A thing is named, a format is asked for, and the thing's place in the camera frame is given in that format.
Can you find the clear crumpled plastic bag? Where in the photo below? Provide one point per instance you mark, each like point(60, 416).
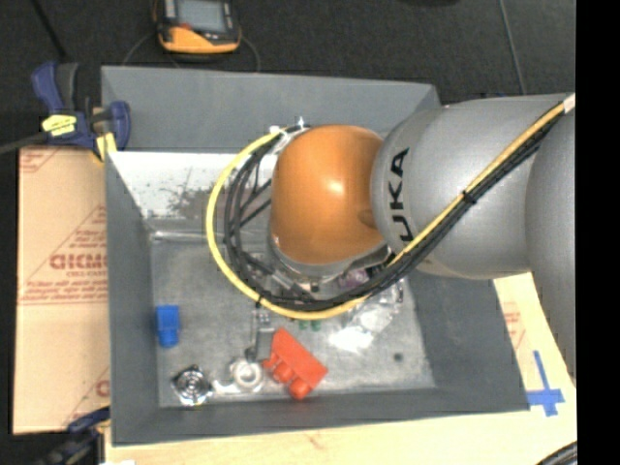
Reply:
point(368, 318)

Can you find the round silver metal object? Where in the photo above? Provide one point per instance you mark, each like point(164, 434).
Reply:
point(191, 385)

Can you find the red toy building block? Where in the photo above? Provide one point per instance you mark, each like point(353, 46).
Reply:
point(295, 361)

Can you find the blue toy block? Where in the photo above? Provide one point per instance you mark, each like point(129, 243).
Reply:
point(168, 325)

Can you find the brown cardboard board red print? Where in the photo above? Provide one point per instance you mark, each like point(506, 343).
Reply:
point(58, 259)

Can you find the grey metal bin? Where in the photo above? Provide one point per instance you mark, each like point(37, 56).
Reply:
point(208, 279)

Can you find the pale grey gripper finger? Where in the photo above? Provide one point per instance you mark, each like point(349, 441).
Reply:
point(252, 354)
point(265, 344)

